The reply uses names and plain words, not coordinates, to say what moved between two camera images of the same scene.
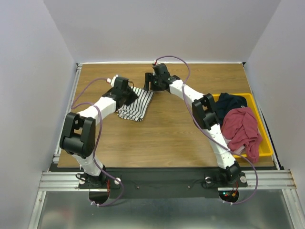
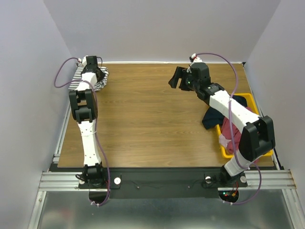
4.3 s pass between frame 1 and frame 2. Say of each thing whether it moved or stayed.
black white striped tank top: moved
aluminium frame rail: stayed
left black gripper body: moved
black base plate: stayed
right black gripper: moved
